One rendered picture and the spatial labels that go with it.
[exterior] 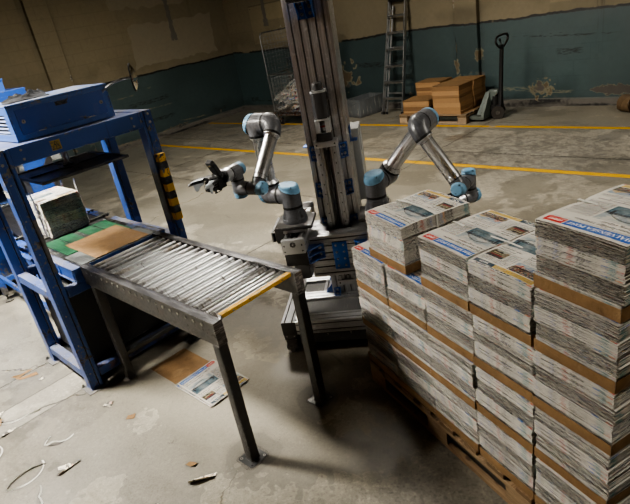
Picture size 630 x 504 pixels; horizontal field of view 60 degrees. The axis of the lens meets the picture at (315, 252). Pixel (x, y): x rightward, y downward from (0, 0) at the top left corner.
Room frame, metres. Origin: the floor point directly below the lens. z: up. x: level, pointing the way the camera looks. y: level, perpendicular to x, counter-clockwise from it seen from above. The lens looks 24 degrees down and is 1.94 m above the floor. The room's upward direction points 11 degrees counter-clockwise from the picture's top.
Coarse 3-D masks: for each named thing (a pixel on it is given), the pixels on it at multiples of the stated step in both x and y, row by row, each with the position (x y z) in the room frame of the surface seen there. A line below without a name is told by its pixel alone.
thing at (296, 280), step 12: (180, 240) 3.12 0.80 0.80; (192, 240) 3.08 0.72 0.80; (216, 252) 2.82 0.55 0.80; (228, 252) 2.78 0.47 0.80; (252, 264) 2.59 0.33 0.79; (264, 264) 2.53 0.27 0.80; (276, 264) 2.50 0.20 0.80; (300, 276) 2.38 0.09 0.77; (288, 288) 2.41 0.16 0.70; (300, 288) 2.37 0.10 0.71
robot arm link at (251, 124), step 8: (264, 112) 3.09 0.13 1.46; (248, 120) 3.09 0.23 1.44; (256, 120) 3.05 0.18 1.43; (248, 128) 3.09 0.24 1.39; (256, 128) 3.05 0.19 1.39; (256, 136) 3.07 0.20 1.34; (256, 144) 3.09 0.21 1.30; (256, 152) 3.10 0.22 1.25; (272, 168) 3.10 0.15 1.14; (272, 176) 3.09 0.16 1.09; (272, 184) 3.07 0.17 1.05; (272, 192) 3.05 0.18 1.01; (264, 200) 3.09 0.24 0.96; (272, 200) 3.06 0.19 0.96
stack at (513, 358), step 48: (384, 288) 2.24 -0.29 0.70; (432, 336) 1.92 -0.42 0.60; (480, 336) 1.65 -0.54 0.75; (384, 384) 2.36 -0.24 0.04; (432, 384) 1.95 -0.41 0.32; (480, 384) 1.66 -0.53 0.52; (528, 384) 1.44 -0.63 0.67; (432, 432) 1.98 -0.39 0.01; (480, 432) 1.66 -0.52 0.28; (528, 432) 1.43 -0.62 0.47; (528, 480) 1.44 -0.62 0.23
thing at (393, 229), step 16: (384, 208) 2.31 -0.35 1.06; (400, 208) 2.28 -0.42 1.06; (368, 224) 2.31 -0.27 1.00; (384, 224) 2.17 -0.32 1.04; (400, 224) 2.10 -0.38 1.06; (416, 224) 2.09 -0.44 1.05; (384, 240) 2.20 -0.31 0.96; (400, 240) 2.08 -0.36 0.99; (416, 240) 2.09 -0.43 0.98; (400, 256) 2.10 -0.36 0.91; (416, 256) 2.09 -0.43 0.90
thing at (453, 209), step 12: (420, 192) 2.43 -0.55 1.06; (432, 192) 2.40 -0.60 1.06; (420, 204) 2.28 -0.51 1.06; (432, 204) 2.25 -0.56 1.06; (444, 204) 2.23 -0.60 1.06; (456, 204) 2.20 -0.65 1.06; (468, 204) 2.20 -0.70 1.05; (444, 216) 2.15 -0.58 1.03; (456, 216) 2.17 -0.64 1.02; (468, 216) 2.20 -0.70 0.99
